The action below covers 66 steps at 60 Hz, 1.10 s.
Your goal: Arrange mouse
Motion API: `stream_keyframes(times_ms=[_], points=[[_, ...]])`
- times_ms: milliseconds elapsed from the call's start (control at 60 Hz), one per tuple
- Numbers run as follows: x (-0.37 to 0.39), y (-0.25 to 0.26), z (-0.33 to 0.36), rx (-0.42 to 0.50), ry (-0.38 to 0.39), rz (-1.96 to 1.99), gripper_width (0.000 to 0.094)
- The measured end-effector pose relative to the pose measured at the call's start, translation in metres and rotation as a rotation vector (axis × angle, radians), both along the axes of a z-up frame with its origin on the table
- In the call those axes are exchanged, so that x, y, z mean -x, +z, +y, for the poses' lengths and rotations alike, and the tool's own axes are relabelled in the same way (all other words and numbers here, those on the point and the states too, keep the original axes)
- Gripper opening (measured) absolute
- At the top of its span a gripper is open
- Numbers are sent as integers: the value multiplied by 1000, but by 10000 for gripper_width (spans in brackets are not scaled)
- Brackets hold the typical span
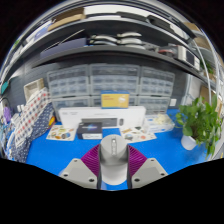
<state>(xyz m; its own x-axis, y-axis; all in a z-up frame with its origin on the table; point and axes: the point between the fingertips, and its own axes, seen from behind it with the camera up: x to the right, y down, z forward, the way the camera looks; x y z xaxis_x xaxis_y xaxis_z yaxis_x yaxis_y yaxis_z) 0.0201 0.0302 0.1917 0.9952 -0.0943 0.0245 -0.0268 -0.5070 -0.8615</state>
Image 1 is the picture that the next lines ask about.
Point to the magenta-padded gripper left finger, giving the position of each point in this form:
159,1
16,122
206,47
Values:
75,171

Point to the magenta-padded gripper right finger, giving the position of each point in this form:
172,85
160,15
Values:
150,171

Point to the grey computer mouse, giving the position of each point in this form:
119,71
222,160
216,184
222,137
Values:
113,160

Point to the white sticker sheet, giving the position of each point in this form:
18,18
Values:
60,133
140,135

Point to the small black box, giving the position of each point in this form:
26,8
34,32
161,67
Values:
89,130

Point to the white and blue glove box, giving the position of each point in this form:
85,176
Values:
163,128

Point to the white plant pot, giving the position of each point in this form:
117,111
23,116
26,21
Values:
188,142

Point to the cream disposable gloves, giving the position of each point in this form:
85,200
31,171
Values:
161,119

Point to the navy white-dotted fabric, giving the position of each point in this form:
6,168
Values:
36,133

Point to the small yellow object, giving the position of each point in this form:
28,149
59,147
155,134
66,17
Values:
52,121

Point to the long white keyboard box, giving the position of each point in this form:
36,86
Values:
133,115

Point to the green leafy plant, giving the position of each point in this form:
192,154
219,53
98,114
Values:
200,123

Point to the white red-blue patterned fabric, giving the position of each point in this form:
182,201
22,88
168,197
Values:
31,111

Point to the yellow and blue box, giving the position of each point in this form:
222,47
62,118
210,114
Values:
115,100

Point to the purple object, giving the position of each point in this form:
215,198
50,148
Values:
7,115

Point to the white framed tray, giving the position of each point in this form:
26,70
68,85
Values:
33,88

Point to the teal object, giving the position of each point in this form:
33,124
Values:
5,87

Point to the grey metal shelf unit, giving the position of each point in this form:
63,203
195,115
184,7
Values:
110,51

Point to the white wall socket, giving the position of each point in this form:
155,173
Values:
173,102

